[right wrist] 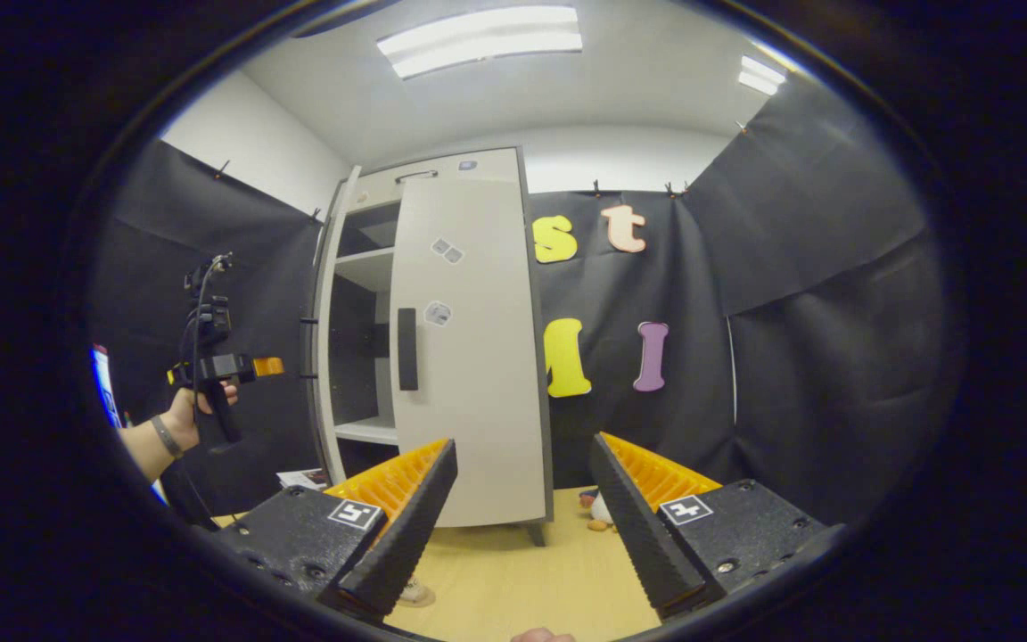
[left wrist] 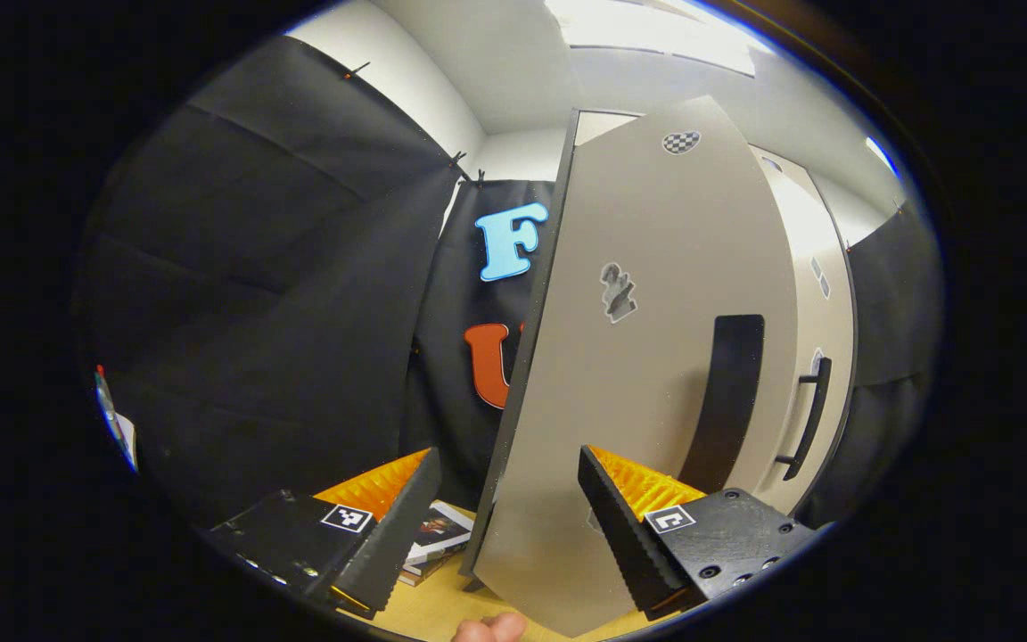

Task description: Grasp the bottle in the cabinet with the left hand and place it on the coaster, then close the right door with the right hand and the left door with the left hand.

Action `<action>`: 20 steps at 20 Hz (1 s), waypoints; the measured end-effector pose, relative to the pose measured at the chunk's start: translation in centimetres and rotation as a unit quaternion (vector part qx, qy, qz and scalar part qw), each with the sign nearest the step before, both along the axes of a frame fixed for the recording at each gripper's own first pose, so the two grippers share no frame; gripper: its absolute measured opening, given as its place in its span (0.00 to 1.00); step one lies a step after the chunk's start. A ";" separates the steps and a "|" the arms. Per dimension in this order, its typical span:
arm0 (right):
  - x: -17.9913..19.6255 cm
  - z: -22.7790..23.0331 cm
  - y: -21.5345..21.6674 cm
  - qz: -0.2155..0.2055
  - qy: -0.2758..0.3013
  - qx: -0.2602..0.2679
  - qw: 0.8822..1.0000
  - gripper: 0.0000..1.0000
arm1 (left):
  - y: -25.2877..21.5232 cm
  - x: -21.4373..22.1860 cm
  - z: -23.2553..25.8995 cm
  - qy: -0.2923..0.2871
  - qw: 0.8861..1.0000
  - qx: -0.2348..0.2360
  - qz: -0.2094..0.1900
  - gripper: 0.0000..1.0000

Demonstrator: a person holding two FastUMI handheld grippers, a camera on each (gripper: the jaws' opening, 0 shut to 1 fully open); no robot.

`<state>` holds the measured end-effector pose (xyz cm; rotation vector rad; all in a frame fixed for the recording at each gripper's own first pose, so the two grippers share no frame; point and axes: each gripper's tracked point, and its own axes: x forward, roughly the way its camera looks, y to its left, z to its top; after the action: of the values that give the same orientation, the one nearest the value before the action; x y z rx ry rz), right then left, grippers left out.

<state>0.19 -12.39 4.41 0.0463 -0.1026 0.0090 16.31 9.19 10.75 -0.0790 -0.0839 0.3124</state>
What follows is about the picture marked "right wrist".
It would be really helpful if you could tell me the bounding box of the grey wristband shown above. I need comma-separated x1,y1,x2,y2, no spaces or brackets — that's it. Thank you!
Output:
151,415,185,460

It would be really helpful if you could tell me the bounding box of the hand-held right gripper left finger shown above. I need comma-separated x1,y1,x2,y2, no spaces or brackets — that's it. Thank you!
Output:
210,435,459,622

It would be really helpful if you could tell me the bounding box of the blue white panel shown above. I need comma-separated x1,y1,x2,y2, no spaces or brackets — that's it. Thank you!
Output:
91,343,167,507

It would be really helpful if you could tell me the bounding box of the white cabinet door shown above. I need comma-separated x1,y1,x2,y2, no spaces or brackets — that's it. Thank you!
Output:
389,171,555,529
310,165,363,487

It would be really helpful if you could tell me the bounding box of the black backdrop cloth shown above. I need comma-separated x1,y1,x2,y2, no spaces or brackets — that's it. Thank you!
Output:
86,71,965,527

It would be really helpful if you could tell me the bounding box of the white grey cabinet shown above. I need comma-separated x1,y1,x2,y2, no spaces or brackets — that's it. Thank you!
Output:
310,147,555,547

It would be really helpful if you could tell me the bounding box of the small ceiling light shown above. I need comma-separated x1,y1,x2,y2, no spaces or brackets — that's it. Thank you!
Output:
736,55,786,96

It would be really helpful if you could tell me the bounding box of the long ceiling light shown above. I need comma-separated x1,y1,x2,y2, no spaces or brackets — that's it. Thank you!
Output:
377,5,584,79

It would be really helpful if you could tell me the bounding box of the white cabinet drawer front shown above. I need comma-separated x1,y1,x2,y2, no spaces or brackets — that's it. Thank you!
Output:
349,147,522,210

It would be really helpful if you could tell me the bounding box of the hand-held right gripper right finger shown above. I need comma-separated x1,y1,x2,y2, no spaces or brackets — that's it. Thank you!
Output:
588,432,844,621

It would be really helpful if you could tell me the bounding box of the small white toy figure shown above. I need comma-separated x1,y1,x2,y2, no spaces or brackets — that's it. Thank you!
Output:
578,488,614,533

